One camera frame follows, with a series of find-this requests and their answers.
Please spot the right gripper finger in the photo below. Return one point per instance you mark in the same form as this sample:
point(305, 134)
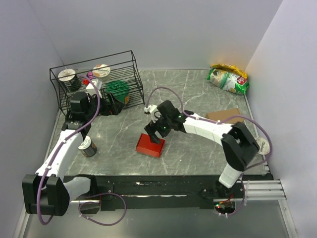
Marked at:
point(149, 127)
point(154, 138)

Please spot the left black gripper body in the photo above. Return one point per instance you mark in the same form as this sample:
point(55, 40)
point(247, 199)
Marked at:
point(104, 109)

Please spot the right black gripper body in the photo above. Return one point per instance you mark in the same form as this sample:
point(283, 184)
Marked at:
point(163, 126)

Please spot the red paper box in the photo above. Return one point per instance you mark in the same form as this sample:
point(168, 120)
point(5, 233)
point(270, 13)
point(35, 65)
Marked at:
point(145, 146)

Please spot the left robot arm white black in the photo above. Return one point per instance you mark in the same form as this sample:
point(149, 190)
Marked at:
point(46, 192)

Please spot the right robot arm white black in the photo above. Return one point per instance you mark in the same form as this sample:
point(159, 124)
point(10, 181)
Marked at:
point(238, 144)

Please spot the brown cardboard box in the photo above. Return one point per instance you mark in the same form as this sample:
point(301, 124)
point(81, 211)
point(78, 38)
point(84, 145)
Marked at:
point(224, 114)

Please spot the green lidded jar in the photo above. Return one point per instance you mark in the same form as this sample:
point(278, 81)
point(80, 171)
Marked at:
point(119, 89)

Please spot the white yogurt cup orange label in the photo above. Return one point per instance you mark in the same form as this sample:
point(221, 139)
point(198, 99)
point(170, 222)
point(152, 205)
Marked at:
point(101, 72)

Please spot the small purple white cup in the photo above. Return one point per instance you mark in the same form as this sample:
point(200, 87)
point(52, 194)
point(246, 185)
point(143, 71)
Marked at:
point(90, 75)

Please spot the metal tin can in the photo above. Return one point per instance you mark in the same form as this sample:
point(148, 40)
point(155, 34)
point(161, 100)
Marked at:
point(87, 147)

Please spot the foil lid dark cup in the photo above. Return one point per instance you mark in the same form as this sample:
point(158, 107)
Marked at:
point(69, 80)

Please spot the green chips bag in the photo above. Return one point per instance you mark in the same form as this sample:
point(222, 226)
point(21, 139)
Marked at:
point(228, 81)

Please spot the yellow chips bag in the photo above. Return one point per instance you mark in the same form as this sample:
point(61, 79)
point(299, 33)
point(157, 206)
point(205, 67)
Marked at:
point(230, 68)

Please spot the black wire rack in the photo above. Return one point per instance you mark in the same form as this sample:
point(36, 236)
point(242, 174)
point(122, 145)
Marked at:
point(123, 67)

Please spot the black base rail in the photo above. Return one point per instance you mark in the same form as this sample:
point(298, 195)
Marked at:
point(149, 192)

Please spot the aluminium frame rail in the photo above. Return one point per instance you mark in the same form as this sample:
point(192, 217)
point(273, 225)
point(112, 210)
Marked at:
point(263, 211)

